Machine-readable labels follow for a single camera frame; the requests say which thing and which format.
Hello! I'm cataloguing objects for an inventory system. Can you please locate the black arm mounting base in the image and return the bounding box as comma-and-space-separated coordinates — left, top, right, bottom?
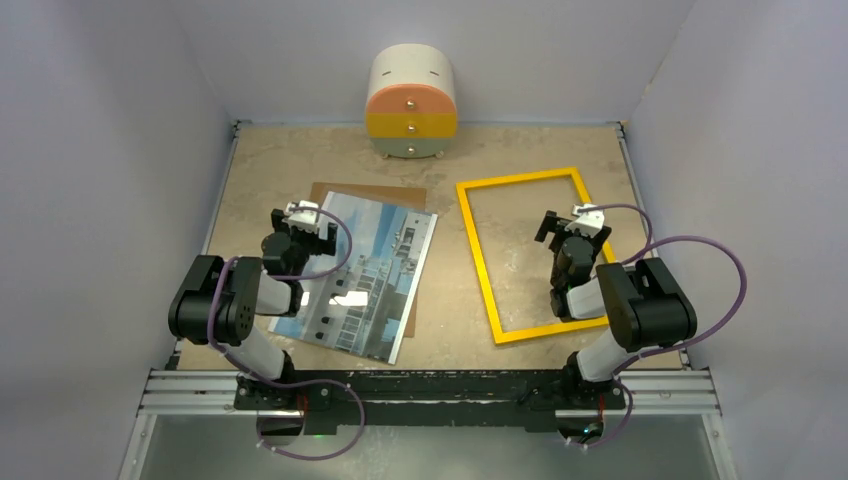
234, 369, 626, 436

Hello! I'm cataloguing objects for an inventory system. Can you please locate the purple cable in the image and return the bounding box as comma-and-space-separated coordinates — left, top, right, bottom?
205, 205, 366, 463
564, 203, 749, 451

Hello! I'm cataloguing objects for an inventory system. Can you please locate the aluminium rail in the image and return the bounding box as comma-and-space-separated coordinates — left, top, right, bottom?
142, 370, 720, 415

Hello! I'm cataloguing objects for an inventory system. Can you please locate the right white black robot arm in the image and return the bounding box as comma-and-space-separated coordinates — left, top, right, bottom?
534, 206, 697, 407

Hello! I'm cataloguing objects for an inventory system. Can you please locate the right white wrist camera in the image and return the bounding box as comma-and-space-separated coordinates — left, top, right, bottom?
566, 204, 605, 238

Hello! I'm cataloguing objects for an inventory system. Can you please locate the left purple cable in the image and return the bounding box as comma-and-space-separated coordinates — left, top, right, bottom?
205, 205, 366, 463

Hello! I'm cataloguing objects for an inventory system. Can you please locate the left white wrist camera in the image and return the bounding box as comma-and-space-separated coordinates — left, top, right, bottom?
283, 200, 332, 240

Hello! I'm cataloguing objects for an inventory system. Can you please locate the brown frame backing board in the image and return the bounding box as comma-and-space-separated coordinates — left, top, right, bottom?
309, 182, 426, 344

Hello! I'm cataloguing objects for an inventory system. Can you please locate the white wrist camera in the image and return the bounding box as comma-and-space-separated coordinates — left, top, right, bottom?
283, 200, 332, 240
566, 204, 605, 238

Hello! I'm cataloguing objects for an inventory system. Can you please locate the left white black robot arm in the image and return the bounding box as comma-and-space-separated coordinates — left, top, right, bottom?
167, 201, 353, 409

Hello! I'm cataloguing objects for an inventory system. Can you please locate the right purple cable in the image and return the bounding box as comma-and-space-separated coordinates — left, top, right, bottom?
564, 203, 749, 451

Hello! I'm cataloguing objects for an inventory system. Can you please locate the round three-drawer mini cabinet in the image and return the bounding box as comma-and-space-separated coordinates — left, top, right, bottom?
364, 43, 459, 159

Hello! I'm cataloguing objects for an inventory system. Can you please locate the yellow wooden picture frame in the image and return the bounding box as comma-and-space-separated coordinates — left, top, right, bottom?
456, 167, 608, 345

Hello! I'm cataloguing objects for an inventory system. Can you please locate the building photo print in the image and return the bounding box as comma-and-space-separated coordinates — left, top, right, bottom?
268, 191, 438, 365

